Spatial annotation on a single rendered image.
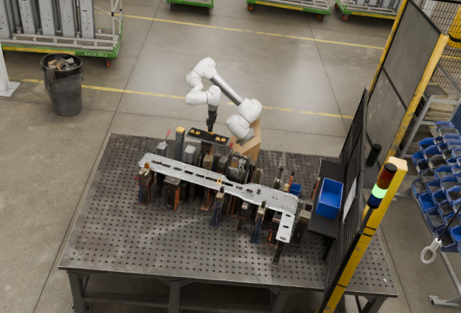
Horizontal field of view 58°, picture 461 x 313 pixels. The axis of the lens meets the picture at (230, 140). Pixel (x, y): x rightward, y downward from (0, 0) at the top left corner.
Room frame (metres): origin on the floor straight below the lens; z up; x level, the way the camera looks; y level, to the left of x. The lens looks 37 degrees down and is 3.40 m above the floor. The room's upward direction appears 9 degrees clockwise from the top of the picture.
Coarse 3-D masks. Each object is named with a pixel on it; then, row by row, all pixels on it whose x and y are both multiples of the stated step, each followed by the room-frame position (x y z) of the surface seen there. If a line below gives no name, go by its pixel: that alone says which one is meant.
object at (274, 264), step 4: (280, 240) 2.03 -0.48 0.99; (280, 244) 2.03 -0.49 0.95; (284, 244) 2.02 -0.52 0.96; (276, 248) 2.03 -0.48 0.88; (280, 248) 2.03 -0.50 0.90; (276, 252) 2.03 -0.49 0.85; (280, 252) 2.04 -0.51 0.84; (272, 256) 2.10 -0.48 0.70; (276, 256) 2.05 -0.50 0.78; (272, 260) 2.05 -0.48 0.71; (276, 260) 2.03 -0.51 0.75; (272, 264) 2.02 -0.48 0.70; (276, 264) 2.02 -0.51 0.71; (276, 268) 1.99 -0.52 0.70
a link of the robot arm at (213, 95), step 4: (212, 88) 2.89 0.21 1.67; (216, 88) 2.90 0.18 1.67; (208, 92) 2.89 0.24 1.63; (212, 92) 2.87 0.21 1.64; (216, 92) 2.88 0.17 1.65; (220, 92) 2.91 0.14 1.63; (208, 96) 2.85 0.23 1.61; (212, 96) 2.86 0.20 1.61; (216, 96) 2.87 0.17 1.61; (220, 96) 2.91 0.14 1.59; (208, 100) 2.84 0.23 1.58; (212, 100) 2.85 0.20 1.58; (216, 100) 2.87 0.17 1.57; (212, 104) 2.87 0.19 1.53; (216, 104) 2.88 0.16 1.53
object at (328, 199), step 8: (328, 184) 2.61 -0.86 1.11; (336, 184) 2.59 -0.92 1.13; (320, 192) 2.47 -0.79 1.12; (328, 192) 2.59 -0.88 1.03; (336, 192) 2.59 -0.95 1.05; (320, 200) 2.47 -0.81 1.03; (328, 200) 2.49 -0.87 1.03; (336, 200) 2.50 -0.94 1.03; (320, 208) 2.32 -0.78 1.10; (328, 208) 2.31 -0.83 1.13; (336, 208) 2.29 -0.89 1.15; (328, 216) 2.30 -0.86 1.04
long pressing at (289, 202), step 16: (144, 160) 2.65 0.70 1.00; (160, 160) 2.68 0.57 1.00; (176, 176) 2.52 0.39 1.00; (192, 176) 2.54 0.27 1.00; (208, 176) 2.57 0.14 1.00; (224, 176) 2.60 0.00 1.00; (240, 192) 2.45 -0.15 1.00; (256, 192) 2.48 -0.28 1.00; (272, 192) 2.51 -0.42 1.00; (272, 208) 2.34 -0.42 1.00; (288, 208) 2.36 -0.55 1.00
